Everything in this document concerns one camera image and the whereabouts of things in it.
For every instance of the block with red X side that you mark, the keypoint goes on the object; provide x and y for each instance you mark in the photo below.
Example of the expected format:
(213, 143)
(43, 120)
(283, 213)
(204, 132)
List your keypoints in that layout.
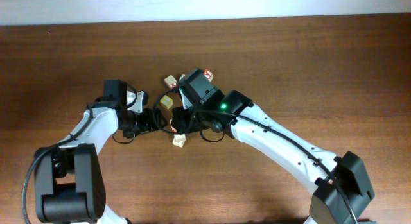
(170, 81)

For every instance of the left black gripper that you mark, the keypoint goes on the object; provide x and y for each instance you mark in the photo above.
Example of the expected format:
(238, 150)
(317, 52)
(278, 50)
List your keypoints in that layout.
(148, 124)

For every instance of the yellow letter block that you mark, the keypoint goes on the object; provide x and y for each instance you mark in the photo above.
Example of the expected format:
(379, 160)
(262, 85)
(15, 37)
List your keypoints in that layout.
(166, 102)

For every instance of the red letter A block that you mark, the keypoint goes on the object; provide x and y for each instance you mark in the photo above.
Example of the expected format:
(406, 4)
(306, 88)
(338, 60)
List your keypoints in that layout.
(209, 75)

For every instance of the blue letter D block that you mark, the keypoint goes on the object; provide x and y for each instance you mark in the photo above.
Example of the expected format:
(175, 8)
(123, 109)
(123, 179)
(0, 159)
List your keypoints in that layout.
(179, 140)

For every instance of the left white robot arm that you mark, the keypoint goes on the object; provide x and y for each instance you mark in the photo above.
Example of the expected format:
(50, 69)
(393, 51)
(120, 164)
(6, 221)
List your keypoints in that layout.
(69, 185)

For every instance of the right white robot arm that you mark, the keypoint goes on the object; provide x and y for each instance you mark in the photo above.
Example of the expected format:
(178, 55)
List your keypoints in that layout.
(340, 186)

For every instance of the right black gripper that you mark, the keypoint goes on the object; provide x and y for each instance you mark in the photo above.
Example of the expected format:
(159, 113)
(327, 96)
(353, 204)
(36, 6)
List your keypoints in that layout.
(178, 117)

